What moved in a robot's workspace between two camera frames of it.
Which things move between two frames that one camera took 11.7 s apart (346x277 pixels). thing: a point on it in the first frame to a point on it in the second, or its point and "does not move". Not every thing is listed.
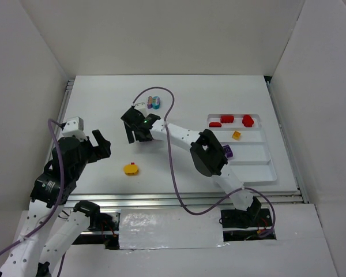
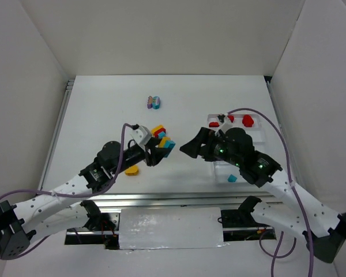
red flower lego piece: (247, 120) does not move
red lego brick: (215, 124) does not move
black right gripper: (132, 123) to (208, 146)
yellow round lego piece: (131, 169) does not move
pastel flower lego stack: (153, 102) does not move
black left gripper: (95, 148) to (150, 152)
